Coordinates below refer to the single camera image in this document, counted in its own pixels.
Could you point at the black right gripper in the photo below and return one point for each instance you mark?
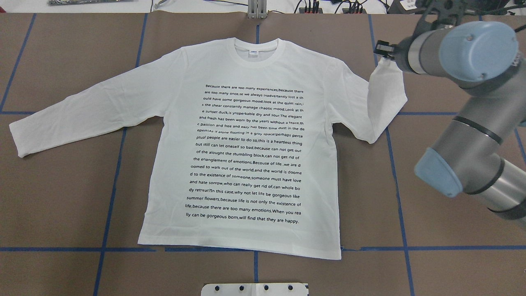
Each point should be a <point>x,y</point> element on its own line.
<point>403,47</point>

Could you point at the white long-sleeve printed shirt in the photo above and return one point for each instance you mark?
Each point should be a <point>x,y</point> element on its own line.
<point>246,157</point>

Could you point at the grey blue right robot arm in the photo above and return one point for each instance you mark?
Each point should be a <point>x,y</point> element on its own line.
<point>484,60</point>

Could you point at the black power strip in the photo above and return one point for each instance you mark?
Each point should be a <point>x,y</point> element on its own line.
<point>320,7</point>

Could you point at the grey aluminium frame post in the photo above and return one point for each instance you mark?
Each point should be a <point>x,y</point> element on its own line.
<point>257,9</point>

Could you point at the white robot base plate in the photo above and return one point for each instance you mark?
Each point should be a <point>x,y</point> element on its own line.
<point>255,289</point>

